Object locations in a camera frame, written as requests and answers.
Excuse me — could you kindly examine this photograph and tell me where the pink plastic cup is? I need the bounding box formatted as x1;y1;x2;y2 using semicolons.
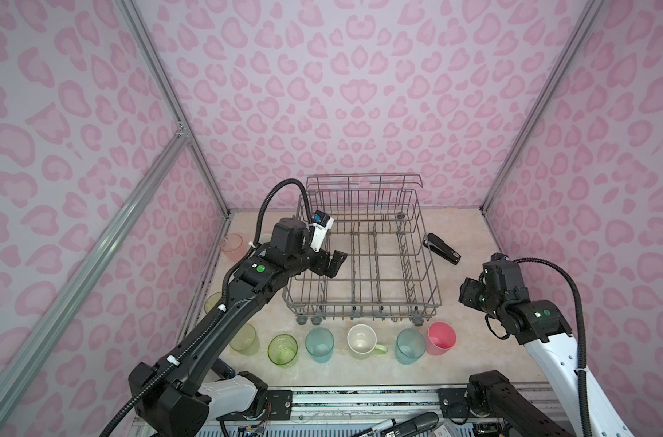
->
426;322;457;356

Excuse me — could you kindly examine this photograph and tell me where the cream green-handled mug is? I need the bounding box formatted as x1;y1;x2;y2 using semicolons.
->
346;324;388;360

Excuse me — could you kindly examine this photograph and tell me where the teal textured plastic cup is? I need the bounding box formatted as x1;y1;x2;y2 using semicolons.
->
395;329;426;365

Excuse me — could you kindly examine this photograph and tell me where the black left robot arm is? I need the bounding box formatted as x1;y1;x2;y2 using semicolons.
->
101;178;348;436

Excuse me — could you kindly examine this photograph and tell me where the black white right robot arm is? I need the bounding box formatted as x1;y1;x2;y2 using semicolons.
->
458;253;632;436

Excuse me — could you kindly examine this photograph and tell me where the transparent pink cup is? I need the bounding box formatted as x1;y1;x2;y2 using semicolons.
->
220;233;250;262

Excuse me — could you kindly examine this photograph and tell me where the black stapler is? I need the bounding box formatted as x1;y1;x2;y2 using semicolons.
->
423;233;461;265

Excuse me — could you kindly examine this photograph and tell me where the pale green cup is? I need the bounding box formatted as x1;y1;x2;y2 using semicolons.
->
203;292;221;314

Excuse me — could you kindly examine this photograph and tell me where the light green textured cup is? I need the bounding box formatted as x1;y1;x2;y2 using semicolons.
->
229;323;260;356

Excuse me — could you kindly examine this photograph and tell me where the green transparent glass cup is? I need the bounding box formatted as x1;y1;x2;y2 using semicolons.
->
267;334;299;366

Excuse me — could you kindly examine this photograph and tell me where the black marker pen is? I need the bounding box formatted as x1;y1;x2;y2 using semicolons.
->
352;412;439;437

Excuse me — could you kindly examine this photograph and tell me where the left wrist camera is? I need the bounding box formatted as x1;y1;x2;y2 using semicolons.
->
310;210;334;252

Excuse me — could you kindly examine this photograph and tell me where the grey wire dish rack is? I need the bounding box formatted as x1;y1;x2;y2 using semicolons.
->
282;173;442;326

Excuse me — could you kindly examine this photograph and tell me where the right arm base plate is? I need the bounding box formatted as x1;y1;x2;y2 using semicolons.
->
437;388;499;424

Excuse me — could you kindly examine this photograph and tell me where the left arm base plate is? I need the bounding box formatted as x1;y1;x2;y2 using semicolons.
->
221;390;293;422

